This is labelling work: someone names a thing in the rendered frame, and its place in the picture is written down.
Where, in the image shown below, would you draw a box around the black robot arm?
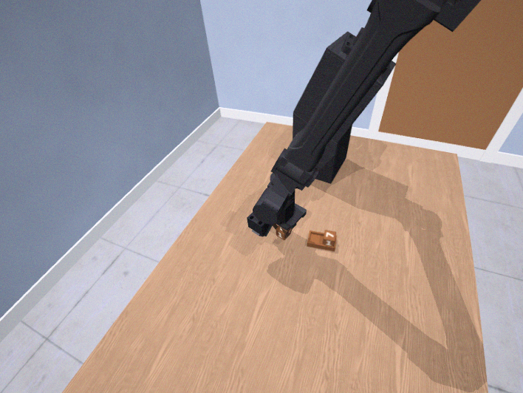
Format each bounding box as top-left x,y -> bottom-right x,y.
247,0 -> 481,237

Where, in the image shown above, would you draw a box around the brown wooden tray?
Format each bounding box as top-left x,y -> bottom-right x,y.
307,230 -> 337,252

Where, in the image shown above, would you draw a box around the brown wooden number cube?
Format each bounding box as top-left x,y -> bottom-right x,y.
276,226 -> 287,240
323,230 -> 336,247

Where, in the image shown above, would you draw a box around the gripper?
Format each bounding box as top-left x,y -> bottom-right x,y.
273,196 -> 307,237

